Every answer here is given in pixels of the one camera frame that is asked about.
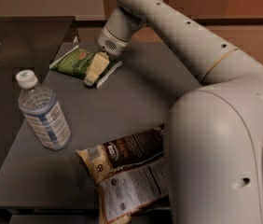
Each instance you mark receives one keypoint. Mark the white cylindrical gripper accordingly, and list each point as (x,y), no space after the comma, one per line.
(110,45)

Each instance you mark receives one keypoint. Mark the green jalapeno chip bag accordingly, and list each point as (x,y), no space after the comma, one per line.
(76,62)

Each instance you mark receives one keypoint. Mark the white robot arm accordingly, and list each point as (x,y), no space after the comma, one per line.
(213,141)

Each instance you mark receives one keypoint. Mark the brown chip bag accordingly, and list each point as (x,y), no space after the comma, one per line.
(128,174)

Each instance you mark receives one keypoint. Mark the clear plastic water bottle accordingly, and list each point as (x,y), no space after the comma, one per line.
(40,107)

